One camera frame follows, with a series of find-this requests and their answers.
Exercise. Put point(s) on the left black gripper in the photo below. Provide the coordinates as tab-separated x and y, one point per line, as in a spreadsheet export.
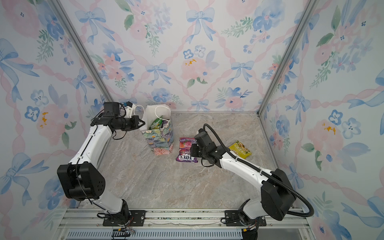
135	119

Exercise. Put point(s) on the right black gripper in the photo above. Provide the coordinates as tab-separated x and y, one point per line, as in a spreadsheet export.
194	147

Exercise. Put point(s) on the purple Fox's candy bag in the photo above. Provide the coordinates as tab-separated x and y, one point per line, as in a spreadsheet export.
185	151

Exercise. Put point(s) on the green Fox's candy bag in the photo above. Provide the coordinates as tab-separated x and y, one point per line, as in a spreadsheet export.
157	124

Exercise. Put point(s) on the yellow snack packet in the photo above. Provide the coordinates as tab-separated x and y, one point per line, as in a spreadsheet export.
240	150

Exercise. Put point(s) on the floral paper bag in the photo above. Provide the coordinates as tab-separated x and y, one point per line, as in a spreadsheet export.
161	141

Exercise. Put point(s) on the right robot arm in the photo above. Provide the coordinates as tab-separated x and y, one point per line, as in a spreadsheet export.
275	201

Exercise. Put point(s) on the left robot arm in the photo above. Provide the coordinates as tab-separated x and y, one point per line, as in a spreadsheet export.
80	178

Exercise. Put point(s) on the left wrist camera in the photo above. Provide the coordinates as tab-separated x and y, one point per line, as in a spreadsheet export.
115	109

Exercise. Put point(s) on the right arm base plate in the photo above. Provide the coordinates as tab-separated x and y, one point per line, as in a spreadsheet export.
233	218

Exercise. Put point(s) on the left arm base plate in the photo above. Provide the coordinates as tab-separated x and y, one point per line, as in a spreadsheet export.
133	218

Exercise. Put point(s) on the aluminium rail frame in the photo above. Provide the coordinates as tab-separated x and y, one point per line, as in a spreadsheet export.
180	224

